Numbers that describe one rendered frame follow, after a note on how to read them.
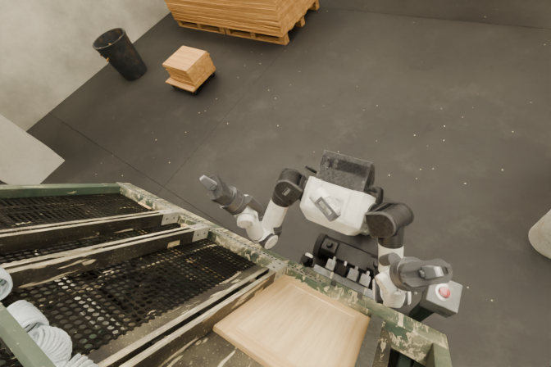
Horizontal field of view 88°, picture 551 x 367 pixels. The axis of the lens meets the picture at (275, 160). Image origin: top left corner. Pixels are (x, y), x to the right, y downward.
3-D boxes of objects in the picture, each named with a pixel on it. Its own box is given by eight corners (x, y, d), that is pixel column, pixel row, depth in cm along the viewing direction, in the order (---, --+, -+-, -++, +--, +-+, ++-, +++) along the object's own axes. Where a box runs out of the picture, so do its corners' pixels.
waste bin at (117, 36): (156, 65, 471) (130, 29, 419) (132, 87, 451) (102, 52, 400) (138, 60, 497) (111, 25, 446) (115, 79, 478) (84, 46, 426)
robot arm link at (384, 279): (401, 301, 77) (388, 299, 88) (431, 280, 79) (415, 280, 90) (375, 264, 81) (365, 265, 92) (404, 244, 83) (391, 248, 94)
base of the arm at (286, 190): (277, 184, 136) (284, 164, 132) (302, 193, 135) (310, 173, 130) (270, 199, 123) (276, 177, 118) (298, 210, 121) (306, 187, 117)
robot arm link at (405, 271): (460, 292, 67) (435, 291, 78) (445, 250, 71) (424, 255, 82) (407, 299, 67) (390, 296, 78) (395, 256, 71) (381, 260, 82)
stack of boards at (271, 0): (320, 6, 449) (313, -50, 388) (284, 47, 411) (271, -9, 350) (212, -3, 570) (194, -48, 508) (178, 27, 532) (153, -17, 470)
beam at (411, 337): (439, 358, 123) (447, 334, 122) (441, 375, 112) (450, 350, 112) (125, 196, 222) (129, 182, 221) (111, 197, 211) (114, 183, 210)
